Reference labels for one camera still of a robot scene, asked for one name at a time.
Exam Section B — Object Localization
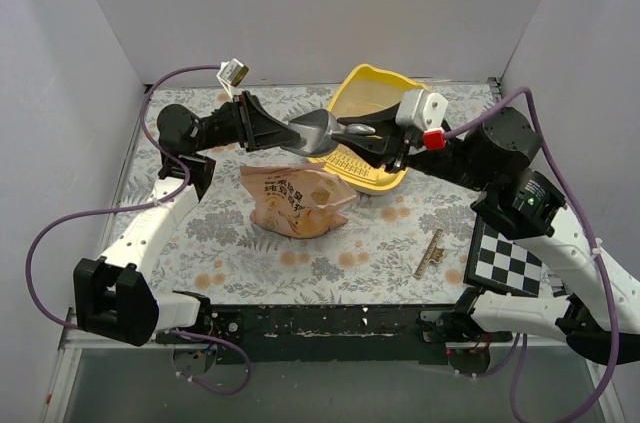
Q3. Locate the silver metal scoop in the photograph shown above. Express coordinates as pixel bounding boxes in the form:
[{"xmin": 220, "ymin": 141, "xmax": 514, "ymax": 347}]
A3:
[{"xmin": 281, "ymin": 109, "xmax": 376, "ymax": 158}]

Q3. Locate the pink cat litter bag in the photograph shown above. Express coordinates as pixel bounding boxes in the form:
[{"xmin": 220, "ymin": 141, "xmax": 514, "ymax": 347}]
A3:
[{"xmin": 240, "ymin": 163, "xmax": 357, "ymax": 239}]

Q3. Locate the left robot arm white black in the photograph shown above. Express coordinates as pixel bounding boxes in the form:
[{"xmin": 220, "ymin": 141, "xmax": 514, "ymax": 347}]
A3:
[{"xmin": 73, "ymin": 91, "xmax": 301, "ymax": 346}]

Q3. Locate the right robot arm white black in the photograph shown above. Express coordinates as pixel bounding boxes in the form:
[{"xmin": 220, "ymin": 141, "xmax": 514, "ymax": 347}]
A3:
[{"xmin": 332, "ymin": 106, "xmax": 639, "ymax": 364}]

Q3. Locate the yellow plastic litter box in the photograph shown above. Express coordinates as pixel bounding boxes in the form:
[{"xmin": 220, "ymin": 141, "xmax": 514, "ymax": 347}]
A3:
[{"xmin": 309, "ymin": 64, "xmax": 429, "ymax": 195}]

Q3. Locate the floral patterned table mat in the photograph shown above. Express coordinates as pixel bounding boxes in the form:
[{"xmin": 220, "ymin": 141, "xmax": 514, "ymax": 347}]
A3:
[{"xmin": 106, "ymin": 83, "xmax": 527, "ymax": 307}]

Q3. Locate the gold brown bookmark strip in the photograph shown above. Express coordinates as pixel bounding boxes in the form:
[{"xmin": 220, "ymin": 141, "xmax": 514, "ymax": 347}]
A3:
[{"xmin": 414, "ymin": 228, "xmax": 444, "ymax": 279}]

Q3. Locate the black white checkerboard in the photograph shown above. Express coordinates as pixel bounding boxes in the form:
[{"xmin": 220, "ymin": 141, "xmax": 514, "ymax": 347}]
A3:
[{"xmin": 463, "ymin": 217, "xmax": 542, "ymax": 298}]

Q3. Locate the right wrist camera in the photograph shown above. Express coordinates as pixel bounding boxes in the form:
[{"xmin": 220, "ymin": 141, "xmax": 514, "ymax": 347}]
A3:
[{"xmin": 395, "ymin": 88, "xmax": 449, "ymax": 151}]

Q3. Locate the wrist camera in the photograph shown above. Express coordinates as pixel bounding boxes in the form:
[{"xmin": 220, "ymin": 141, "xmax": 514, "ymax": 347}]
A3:
[
  {"xmin": 395, "ymin": 88, "xmax": 449, "ymax": 151},
  {"xmin": 216, "ymin": 58, "xmax": 249, "ymax": 99}
]

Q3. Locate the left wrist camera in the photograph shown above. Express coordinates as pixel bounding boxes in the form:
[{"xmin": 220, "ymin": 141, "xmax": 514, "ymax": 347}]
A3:
[{"xmin": 216, "ymin": 58, "xmax": 249, "ymax": 99}]

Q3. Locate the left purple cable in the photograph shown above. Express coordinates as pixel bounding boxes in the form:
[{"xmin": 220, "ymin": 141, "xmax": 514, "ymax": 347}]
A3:
[{"xmin": 24, "ymin": 62, "xmax": 251, "ymax": 393}]

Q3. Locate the purple cable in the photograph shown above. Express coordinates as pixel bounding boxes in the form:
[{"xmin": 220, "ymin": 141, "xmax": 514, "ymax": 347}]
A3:
[
  {"xmin": 444, "ymin": 86, "xmax": 621, "ymax": 423},
  {"xmin": 24, "ymin": 62, "xmax": 251, "ymax": 393}
]

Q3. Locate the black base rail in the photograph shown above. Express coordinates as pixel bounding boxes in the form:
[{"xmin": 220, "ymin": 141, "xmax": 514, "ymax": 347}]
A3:
[{"xmin": 155, "ymin": 303, "xmax": 515, "ymax": 365}]

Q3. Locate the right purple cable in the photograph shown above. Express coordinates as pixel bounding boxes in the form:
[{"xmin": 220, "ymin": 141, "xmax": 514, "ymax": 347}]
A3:
[{"xmin": 444, "ymin": 86, "xmax": 621, "ymax": 423}]

